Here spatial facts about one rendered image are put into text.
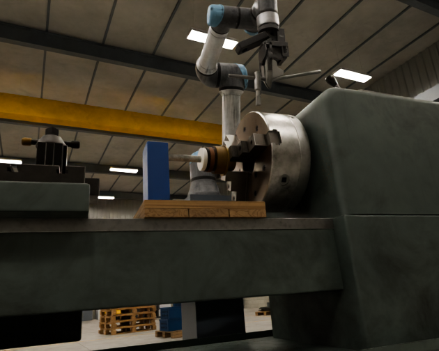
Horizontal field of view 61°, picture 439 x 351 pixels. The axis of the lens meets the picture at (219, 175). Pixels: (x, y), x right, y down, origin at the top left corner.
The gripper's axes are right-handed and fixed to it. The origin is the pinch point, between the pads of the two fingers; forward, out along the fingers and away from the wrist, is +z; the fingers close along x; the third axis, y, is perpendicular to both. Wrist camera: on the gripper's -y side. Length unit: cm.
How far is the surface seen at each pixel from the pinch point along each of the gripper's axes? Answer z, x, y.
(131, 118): -339, 1072, -33
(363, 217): 46, -23, 14
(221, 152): 24.3, -6.1, -18.7
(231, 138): 17.2, 5.0, -12.0
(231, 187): 34.3, -1.6, -14.9
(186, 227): 46, -24, -33
